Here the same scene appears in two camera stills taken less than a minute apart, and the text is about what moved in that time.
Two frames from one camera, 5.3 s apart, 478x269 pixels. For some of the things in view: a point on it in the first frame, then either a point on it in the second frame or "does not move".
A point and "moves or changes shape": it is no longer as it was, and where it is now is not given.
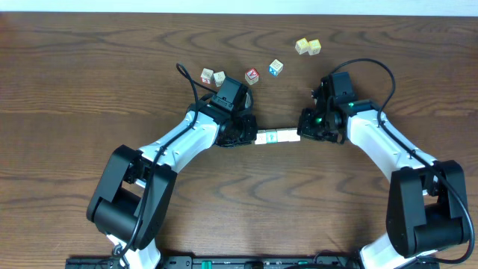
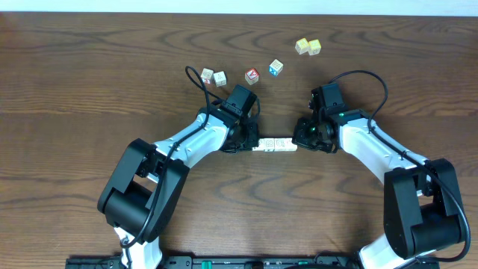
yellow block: [302, 45] does not move
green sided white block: [293, 135] moves or changes shape
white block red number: [206, 75] does not move
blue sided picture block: [275, 67] does not move
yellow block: [314, 47] does not move
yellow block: [271, 137] → [269, 143]
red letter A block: [252, 76] does not move
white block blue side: [219, 78] does not move
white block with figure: [285, 134] → [280, 143]
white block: [261, 137] moves or changes shape
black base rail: [249, 263] does not move
